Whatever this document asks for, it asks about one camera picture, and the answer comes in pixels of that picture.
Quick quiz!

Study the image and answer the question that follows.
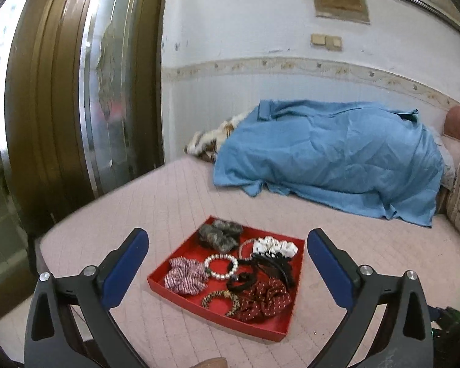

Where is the pink plaid scrunchie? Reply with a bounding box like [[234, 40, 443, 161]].
[[163, 257, 209, 296]]

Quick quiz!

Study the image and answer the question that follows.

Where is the leopard print hair tie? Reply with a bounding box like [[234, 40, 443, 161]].
[[201, 290, 242, 318]]

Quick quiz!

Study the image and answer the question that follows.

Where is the black hair clip comb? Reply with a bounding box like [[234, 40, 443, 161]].
[[251, 252, 296, 289]]

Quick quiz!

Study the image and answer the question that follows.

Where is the red polka dot scrunchie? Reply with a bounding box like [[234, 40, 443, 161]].
[[233, 278, 292, 321]]

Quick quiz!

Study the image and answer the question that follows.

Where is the white patterned scrunchie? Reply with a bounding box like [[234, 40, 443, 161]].
[[252, 236, 298, 258]]

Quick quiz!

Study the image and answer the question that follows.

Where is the white pearl bracelet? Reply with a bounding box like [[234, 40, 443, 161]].
[[203, 252, 240, 281]]

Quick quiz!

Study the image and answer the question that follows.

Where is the grey chiffon scrunchie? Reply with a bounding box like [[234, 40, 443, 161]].
[[197, 219, 243, 254]]

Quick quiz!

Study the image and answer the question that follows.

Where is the small pink bead bracelet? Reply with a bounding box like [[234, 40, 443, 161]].
[[237, 237, 259, 261]]

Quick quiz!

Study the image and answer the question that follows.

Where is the person's left hand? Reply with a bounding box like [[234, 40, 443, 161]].
[[191, 357, 228, 368]]

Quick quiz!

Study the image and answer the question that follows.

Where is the red tray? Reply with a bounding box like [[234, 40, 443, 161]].
[[147, 217, 305, 342]]

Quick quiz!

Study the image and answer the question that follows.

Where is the blue bed sheet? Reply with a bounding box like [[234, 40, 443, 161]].
[[213, 100, 444, 227]]

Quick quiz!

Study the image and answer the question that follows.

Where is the floral blanket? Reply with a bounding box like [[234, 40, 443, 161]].
[[184, 110, 251, 163]]

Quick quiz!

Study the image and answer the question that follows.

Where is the wooden glass door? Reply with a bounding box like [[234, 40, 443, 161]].
[[0, 0, 164, 319]]

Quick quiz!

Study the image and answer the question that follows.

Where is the wall switch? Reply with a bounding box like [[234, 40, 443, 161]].
[[326, 35, 342, 52], [311, 33, 327, 47]]

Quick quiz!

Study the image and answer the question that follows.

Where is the wall plaque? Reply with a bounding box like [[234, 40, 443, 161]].
[[313, 0, 370, 24]]

